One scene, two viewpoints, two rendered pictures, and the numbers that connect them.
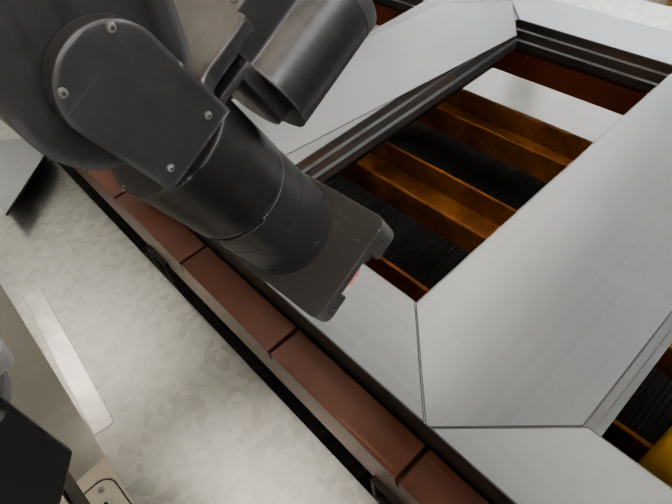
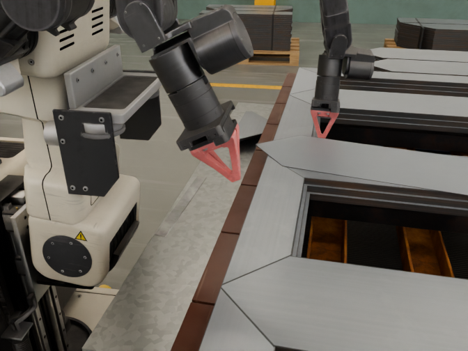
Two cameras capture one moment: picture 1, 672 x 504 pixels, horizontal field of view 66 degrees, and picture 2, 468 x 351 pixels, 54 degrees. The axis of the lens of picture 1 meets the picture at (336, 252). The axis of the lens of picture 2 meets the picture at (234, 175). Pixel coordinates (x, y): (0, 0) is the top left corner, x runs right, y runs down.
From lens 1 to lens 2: 0.47 m
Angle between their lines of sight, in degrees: 42
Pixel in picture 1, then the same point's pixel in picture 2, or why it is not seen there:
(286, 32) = (206, 35)
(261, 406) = not seen: hidden behind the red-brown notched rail
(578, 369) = (310, 333)
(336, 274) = (193, 134)
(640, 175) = not seen: outside the picture
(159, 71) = (148, 19)
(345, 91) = (414, 171)
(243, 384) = not seen: hidden behind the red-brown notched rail
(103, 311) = (213, 201)
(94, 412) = (164, 228)
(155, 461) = (158, 260)
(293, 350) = (228, 238)
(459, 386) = (253, 289)
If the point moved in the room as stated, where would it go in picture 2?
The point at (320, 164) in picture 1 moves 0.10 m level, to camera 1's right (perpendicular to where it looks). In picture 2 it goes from (351, 191) to (395, 212)
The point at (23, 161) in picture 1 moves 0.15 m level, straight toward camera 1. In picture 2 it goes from (259, 129) to (249, 146)
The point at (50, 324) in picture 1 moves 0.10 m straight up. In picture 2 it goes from (192, 191) to (191, 157)
